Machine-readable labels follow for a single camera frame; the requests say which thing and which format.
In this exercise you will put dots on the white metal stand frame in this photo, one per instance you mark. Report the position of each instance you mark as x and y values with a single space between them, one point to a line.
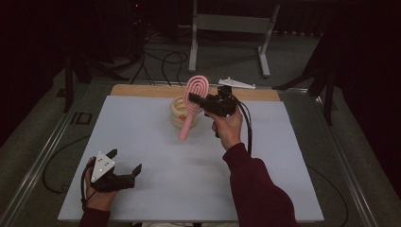
230 23

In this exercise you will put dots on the black tripod stand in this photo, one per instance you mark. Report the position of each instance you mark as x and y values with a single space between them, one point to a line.
329 94
68 85

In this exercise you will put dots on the metal floor rail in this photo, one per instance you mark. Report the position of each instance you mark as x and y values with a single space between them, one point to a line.
38 167
343 167

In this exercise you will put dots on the white table mat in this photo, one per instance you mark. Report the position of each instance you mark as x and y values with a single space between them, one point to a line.
176 176

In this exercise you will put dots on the person's left hand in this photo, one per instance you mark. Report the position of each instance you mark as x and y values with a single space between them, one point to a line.
97 200

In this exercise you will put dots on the pink hairbrush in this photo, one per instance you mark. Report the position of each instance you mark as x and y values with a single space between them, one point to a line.
186 127

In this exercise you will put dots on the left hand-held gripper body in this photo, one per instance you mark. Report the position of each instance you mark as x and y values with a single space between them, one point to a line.
102 165

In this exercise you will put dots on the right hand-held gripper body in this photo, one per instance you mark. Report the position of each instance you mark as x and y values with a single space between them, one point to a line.
220 104

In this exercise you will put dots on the cream ribbed cup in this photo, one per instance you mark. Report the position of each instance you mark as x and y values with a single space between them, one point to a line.
176 117

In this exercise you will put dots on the person's right hand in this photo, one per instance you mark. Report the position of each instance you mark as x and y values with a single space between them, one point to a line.
228 130

